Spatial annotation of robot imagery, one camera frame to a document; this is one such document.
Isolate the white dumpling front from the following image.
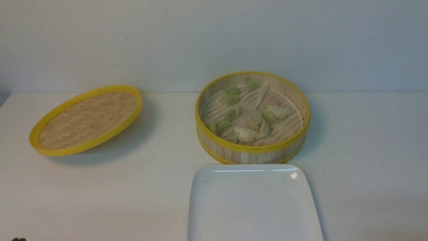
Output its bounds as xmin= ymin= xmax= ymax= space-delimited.
xmin=234 ymin=127 xmax=258 ymax=143

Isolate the yellow-rimmed bamboo steamer basket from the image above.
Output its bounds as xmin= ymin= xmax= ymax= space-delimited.
xmin=195 ymin=72 xmax=311 ymax=164

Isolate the white dumpling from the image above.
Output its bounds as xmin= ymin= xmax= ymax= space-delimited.
xmin=256 ymin=119 xmax=270 ymax=140
xmin=266 ymin=105 xmax=290 ymax=119
xmin=234 ymin=127 xmax=258 ymax=143

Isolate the yellow-rimmed woven steamer lid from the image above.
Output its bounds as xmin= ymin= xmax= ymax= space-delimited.
xmin=29 ymin=85 xmax=143 ymax=157

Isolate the white square ceramic plate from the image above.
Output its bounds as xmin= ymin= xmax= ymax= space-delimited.
xmin=187 ymin=164 xmax=324 ymax=241

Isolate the green dumpling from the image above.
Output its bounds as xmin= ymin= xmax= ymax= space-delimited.
xmin=204 ymin=119 xmax=217 ymax=136
xmin=222 ymin=86 xmax=240 ymax=105
xmin=215 ymin=119 xmax=231 ymax=133
xmin=224 ymin=105 xmax=239 ymax=122
xmin=259 ymin=107 xmax=277 ymax=125

